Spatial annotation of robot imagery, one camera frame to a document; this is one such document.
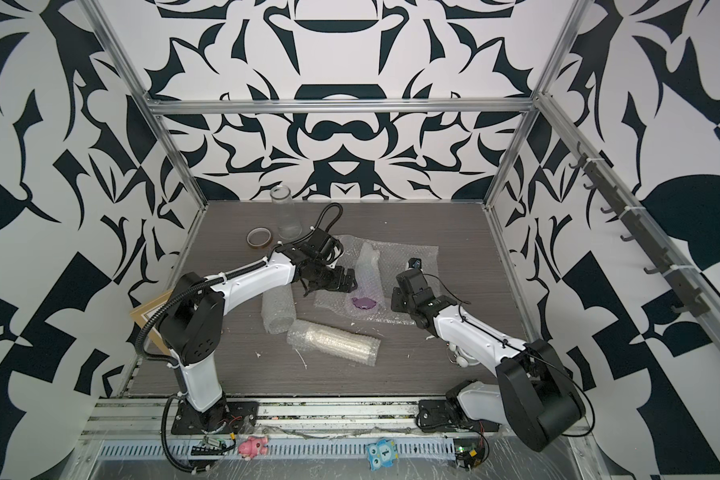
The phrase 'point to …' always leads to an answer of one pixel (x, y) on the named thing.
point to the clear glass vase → (288, 224)
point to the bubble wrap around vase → (393, 260)
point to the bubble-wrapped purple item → (367, 294)
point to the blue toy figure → (382, 453)
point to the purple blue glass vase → (363, 302)
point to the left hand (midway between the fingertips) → (343, 279)
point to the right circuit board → (468, 452)
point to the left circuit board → (219, 450)
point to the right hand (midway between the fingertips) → (399, 289)
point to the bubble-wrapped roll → (278, 310)
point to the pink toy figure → (253, 446)
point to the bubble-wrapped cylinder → (310, 336)
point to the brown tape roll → (263, 245)
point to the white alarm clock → (459, 357)
